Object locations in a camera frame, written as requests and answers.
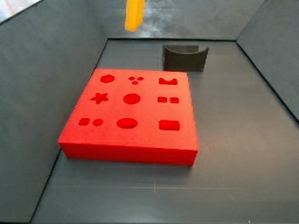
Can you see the yellow two-pronged peg object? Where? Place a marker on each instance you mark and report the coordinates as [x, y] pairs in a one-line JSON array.
[[134, 14]]

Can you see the red foam fixture block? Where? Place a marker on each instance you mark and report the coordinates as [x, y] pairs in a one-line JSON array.
[[134, 117]]

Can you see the black regrasp stand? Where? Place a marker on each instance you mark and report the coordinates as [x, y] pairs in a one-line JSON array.
[[185, 58]]

